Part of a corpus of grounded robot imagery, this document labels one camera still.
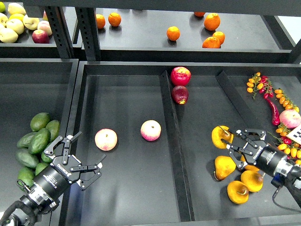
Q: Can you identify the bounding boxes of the red apple upper shelf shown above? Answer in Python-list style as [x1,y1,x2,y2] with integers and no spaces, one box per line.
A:
[32,29,49,44]

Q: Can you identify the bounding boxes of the pale yellow pear bottom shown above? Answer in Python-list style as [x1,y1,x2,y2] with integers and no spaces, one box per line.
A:
[0,28,18,43]

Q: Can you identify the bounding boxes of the black tray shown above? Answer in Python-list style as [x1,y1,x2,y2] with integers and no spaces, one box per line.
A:
[51,62,301,226]
[0,58,79,212]

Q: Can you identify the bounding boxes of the black upper left shelf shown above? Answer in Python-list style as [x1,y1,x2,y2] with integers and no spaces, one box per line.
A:
[0,0,82,58]

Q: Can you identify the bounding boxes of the bright red apple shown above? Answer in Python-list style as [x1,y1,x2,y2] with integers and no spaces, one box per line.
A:
[171,66,191,86]

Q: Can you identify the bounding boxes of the pink apple centre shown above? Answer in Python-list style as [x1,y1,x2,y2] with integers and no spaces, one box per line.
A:
[140,120,161,141]

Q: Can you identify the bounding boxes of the checkered marker card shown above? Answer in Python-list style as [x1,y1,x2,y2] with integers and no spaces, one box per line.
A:
[287,125,301,144]

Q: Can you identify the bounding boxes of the black middle tray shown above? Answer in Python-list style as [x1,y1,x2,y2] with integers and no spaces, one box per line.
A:
[51,62,301,226]

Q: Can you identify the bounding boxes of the upper cherry tomato bunch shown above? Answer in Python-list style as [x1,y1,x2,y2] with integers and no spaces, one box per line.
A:
[246,72,274,99]

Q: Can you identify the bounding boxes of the orange lower right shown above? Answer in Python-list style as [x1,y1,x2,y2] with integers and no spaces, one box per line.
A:
[202,36,221,48]

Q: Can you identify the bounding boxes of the green avocado left pile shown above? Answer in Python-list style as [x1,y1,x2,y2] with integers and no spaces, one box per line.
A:
[17,132,37,148]

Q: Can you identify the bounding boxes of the pink peach right tray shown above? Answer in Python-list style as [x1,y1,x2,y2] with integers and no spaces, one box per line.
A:
[279,109,301,129]

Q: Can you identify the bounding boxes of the black perforated upright post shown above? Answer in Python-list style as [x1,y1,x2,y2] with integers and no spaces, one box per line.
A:
[45,6,74,59]

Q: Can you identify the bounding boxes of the pale yellow apple with stem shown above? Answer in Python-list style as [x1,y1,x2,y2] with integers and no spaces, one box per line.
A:
[23,15,40,31]

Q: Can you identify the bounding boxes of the orange right small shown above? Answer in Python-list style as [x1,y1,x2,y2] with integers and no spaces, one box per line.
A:
[212,31,225,45]

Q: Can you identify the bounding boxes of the red chili pepper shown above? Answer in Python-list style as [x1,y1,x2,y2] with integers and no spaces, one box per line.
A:
[266,98,280,126]

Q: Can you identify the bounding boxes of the pale peach upper shelf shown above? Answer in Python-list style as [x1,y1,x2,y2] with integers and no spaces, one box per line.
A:
[37,20,52,36]

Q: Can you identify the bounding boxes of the large orange upper right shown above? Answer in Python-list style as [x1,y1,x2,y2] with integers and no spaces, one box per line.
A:
[204,13,221,31]

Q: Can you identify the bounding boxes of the cherry tomato bunch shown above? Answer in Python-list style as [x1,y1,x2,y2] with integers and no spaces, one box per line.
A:
[268,123,301,166]
[246,72,274,99]

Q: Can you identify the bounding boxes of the orange cherry tomato string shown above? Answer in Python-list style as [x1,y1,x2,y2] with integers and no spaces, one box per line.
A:
[274,88,300,113]

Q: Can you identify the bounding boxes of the dark red apple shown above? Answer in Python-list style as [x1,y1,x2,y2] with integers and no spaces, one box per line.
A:
[171,85,189,105]

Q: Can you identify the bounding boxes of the pink apple left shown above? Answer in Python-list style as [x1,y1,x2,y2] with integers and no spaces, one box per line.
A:
[95,128,118,151]

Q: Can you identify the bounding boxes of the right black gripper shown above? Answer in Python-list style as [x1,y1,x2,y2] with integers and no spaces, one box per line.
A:
[221,129,291,177]

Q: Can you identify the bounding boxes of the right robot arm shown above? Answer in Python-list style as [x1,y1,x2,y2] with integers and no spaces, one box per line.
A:
[221,129,301,206]

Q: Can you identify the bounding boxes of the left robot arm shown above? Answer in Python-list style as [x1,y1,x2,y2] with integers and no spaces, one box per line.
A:
[0,132,103,226]

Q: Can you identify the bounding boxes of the lower cherry tomato bunch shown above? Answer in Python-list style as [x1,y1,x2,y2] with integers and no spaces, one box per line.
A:
[268,123,301,166]

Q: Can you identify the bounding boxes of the pink apple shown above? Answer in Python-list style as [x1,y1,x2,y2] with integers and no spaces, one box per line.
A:
[95,128,118,151]
[140,120,161,141]

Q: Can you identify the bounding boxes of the black left tray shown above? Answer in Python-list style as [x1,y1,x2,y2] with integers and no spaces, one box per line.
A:
[0,58,79,212]

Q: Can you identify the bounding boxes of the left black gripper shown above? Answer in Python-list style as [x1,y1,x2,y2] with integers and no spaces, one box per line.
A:
[33,131,107,200]

